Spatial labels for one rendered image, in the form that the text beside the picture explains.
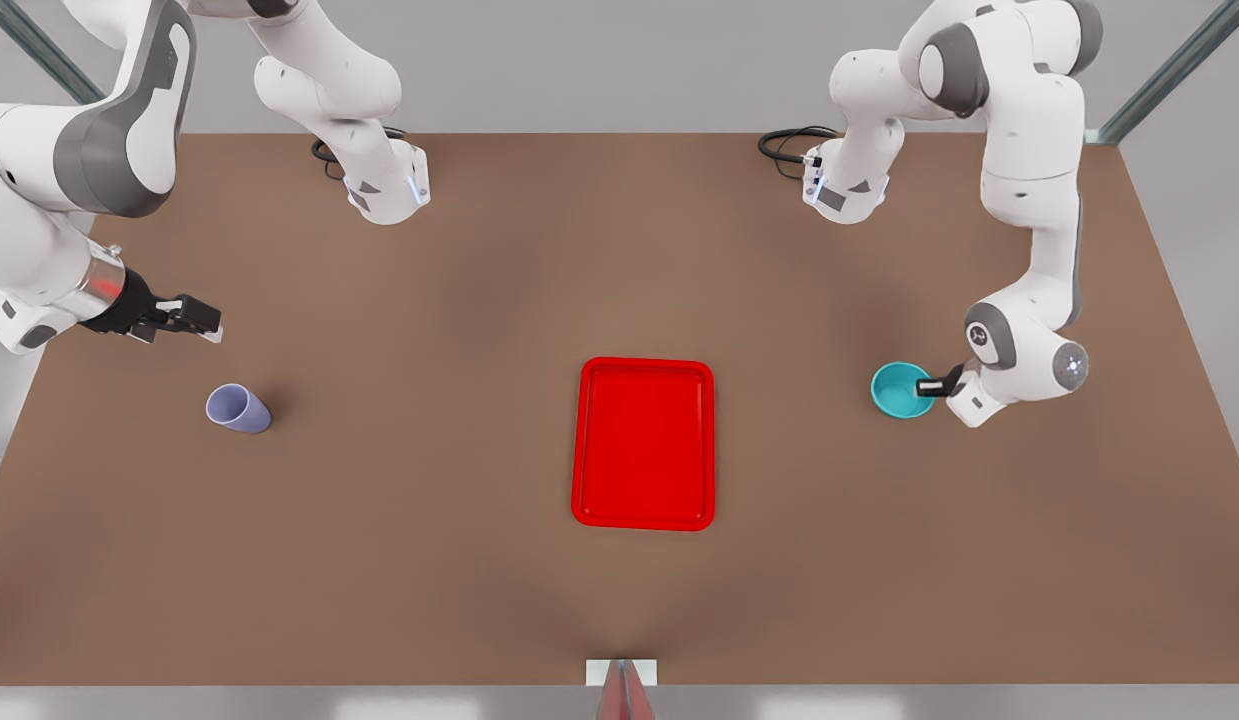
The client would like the silver frame post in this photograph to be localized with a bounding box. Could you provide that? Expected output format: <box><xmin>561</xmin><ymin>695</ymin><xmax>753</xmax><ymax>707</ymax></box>
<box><xmin>0</xmin><ymin>0</ymin><xmax>107</xmax><ymax>106</ymax></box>
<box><xmin>1097</xmin><ymin>0</ymin><xmax>1239</xmax><ymax>147</ymax></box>
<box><xmin>585</xmin><ymin>657</ymin><xmax>659</xmax><ymax>720</ymax></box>

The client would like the red rectangular tray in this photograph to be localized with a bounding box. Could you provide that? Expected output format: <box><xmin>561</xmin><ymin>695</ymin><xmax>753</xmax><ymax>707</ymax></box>
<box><xmin>570</xmin><ymin>356</ymin><xmax>717</xmax><ymax>533</ymax></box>

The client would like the teal bowl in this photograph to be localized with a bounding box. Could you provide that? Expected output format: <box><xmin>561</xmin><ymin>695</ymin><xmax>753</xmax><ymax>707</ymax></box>
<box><xmin>871</xmin><ymin>361</ymin><xmax>936</xmax><ymax>420</ymax></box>

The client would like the lavender cup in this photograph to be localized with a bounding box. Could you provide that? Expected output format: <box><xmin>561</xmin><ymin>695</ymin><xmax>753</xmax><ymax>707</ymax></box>
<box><xmin>205</xmin><ymin>383</ymin><xmax>273</xmax><ymax>436</ymax></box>

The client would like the black cable loop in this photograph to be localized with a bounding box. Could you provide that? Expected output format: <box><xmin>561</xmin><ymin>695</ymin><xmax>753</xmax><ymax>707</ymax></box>
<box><xmin>757</xmin><ymin>125</ymin><xmax>842</xmax><ymax>183</ymax></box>
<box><xmin>311</xmin><ymin>126</ymin><xmax>410</xmax><ymax>183</ymax></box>

